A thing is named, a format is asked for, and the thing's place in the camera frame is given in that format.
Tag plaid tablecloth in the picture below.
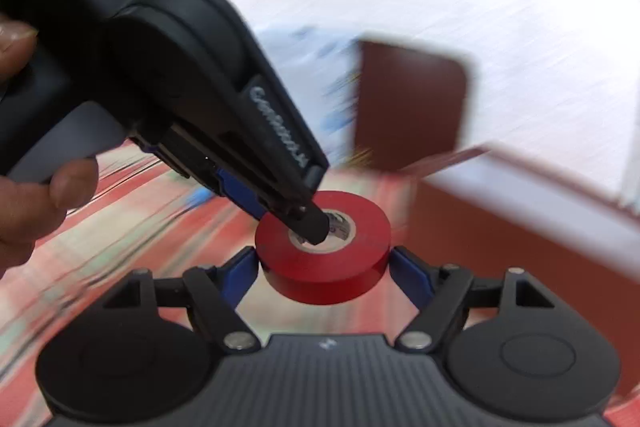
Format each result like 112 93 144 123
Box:
0 147 418 427

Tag person's left hand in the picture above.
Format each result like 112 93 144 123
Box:
0 12 99 280

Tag brown cardboard box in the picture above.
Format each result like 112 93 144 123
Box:
407 142 640 408

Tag red tape roll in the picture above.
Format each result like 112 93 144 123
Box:
254 190 392 306

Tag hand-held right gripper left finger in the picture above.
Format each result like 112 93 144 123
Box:
102 246 263 353

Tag brown wooden board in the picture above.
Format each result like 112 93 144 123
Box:
351 39 474 174

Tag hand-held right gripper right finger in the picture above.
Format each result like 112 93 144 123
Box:
387 246 556 353

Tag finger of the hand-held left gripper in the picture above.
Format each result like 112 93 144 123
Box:
216 166 270 221
270 193 332 246

